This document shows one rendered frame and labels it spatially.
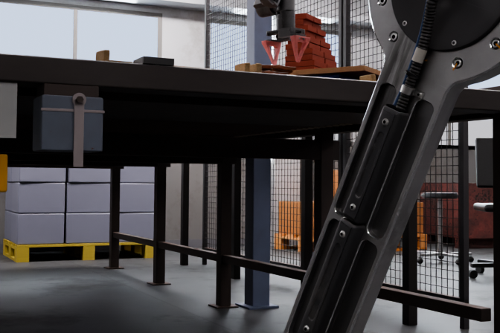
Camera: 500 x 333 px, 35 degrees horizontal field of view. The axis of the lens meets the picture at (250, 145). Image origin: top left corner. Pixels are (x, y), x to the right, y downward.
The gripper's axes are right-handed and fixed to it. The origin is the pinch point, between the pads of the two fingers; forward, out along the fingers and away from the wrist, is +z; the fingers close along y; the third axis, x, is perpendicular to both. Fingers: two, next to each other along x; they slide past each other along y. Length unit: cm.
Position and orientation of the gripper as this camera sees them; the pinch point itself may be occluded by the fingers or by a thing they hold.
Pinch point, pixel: (286, 61)
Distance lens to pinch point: 239.6
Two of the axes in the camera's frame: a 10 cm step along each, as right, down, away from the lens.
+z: 0.1, 10.0, -0.3
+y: -6.9, 0.3, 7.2
